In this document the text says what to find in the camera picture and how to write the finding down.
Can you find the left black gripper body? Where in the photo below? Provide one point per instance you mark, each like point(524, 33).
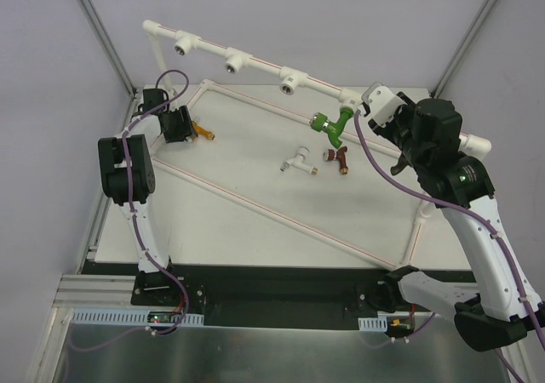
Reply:
point(180, 123)

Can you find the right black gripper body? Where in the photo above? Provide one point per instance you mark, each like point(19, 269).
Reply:
point(392, 128)

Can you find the yellow faucet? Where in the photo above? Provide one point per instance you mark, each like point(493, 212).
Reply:
point(198, 131)

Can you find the white pipe frame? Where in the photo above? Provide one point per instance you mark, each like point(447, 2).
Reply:
point(292, 79)

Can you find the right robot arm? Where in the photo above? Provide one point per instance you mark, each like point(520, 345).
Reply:
point(432, 167)

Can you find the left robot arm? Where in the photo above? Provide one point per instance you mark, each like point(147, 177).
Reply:
point(128, 179)

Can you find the dark red faucet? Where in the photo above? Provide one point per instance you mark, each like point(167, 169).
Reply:
point(339, 155)

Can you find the green faucet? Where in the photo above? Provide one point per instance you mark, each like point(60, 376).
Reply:
point(333, 129)

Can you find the white faucet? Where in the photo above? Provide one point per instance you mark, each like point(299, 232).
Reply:
point(298, 161)

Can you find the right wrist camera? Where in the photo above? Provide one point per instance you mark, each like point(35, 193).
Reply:
point(382, 102)

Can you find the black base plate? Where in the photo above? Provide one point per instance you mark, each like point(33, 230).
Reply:
point(271, 297)

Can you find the right cable duct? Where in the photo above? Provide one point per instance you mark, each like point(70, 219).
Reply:
point(385, 324)

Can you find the cable duct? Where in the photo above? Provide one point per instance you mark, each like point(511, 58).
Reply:
point(385, 324)
point(124, 317)

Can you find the left cable duct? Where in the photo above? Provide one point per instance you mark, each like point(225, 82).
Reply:
point(124, 317)

